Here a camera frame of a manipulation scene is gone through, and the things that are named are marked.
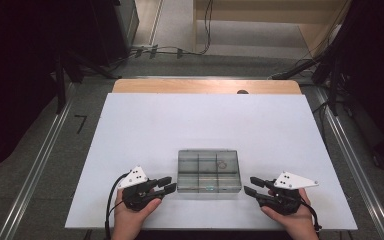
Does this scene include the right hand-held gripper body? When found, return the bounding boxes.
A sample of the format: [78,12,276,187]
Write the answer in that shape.
[256,171,320,216]

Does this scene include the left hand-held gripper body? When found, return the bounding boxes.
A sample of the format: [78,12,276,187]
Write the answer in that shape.
[118,165,163,212]

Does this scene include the clear plastic compartment box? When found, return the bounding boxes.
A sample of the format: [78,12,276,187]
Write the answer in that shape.
[176,149,243,195]

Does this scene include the person's right hand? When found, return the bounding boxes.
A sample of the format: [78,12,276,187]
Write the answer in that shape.
[260,188,320,240]

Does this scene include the person's left hand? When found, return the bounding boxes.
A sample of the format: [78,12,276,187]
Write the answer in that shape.
[112,188,163,240]

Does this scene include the white board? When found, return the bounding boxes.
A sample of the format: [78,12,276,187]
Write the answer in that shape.
[64,93,359,231]

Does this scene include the wooden table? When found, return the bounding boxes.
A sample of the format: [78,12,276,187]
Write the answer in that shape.
[112,78,303,95]

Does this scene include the black metal stand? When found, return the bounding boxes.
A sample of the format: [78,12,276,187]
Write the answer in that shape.
[269,46,351,117]
[53,49,123,115]

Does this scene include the power strip with plugs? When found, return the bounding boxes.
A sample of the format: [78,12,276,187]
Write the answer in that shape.
[129,44,185,60]

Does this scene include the dark cabinet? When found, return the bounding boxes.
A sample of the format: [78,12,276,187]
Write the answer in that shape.
[89,0,140,67]

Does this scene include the light wooden shelf unit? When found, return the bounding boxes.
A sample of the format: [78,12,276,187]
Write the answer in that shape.
[193,0,352,58]

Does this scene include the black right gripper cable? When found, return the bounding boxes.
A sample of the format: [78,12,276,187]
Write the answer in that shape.
[300,199,323,233]

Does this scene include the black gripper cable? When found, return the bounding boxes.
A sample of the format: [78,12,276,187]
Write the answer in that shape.
[104,172,132,240]
[300,199,323,233]

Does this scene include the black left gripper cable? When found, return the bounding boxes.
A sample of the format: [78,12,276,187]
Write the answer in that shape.
[104,172,132,240]

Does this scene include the aluminium floor rail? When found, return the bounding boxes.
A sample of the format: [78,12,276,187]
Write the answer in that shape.
[0,83,78,240]
[314,87,384,240]

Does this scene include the black hanging cable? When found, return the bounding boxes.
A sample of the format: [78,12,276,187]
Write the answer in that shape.
[193,0,215,56]

